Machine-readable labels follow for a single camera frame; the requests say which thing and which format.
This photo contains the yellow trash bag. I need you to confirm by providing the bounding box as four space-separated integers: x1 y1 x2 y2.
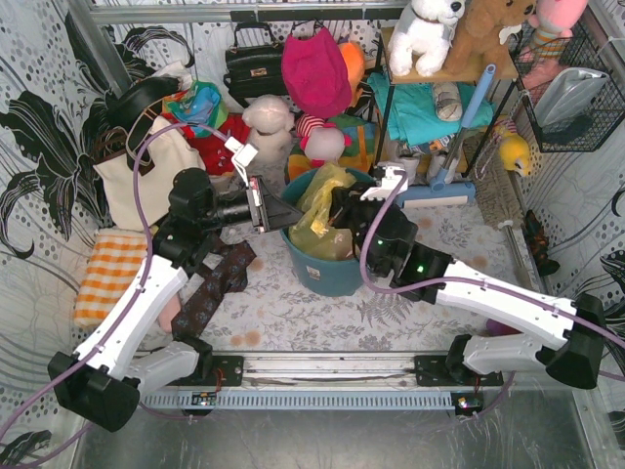
288 163 356 261

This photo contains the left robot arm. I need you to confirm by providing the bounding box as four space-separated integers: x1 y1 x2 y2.
48 168 303 432

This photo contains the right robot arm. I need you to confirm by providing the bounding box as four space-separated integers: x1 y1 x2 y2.
329 182 606 390

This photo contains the teal trash bin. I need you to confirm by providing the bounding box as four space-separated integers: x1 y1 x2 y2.
280 168 373 297

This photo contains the cream canvas tote bag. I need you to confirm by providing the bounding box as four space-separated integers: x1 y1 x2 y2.
95 129 205 231

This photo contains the magenta fabric bag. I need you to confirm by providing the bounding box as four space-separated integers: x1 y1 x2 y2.
281 27 352 119

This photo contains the rainbow striped cloth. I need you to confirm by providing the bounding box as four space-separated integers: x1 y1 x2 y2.
284 114 377 183

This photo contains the pink plush pig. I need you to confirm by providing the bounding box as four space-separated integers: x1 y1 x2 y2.
295 113 352 168

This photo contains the red garment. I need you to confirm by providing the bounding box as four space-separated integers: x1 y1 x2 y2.
187 113 250 176

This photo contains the brown floral necktie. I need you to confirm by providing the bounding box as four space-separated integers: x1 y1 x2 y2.
171 237 256 339

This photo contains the white sneaker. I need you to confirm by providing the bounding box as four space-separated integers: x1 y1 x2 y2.
396 154 421 179

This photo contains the white plush lamb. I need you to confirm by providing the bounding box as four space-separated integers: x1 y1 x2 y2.
242 95 295 164

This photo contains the blue flat mop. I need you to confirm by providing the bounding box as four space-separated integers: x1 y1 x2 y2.
396 64 497 208

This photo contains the teal folded towel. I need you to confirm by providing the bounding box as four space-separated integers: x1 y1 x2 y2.
367 73 494 146

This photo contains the wooden metal shelf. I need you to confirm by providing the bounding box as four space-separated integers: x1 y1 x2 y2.
368 25 520 181

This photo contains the pink fuzzy case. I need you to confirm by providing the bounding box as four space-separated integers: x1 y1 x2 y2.
157 295 182 333

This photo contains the orange plush toy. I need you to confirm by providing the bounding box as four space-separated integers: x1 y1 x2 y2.
339 42 365 107

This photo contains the black leather handbag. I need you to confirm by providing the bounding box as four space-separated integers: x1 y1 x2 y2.
224 21 288 108

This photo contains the orange checkered cloth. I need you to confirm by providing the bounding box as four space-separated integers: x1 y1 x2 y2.
73 229 147 327

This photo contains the black hat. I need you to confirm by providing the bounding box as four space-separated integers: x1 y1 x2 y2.
106 76 181 130

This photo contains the yellow plush duck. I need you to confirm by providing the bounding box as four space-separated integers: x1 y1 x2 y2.
493 119 530 177

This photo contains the white plush dog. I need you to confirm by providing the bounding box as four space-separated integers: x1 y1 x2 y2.
389 0 466 77

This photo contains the brown teddy bear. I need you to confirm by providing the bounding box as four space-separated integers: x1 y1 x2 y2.
443 0 536 79

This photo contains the silver foil pouch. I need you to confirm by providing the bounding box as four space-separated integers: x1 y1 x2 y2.
534 67 609 127

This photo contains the pink plush toy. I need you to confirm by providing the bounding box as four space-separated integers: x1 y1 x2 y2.
528 0 588 51

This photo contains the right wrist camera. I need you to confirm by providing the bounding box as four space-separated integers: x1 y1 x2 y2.
359 162 408 200

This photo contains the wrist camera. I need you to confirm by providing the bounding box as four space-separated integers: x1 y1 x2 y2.
359 162 408 200
225 137 258 187

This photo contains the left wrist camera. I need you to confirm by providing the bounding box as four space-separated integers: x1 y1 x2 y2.
225 137 258 187

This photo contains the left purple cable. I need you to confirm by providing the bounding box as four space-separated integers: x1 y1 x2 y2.
0 121 235 465

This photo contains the purple cable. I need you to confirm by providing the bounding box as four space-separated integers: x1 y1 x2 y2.
0 121 235 465
359 168 625 421

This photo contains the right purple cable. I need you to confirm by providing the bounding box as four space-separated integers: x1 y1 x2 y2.
359 168 625 421

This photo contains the black wire basket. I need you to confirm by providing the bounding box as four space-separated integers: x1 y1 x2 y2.
510 23 624 153

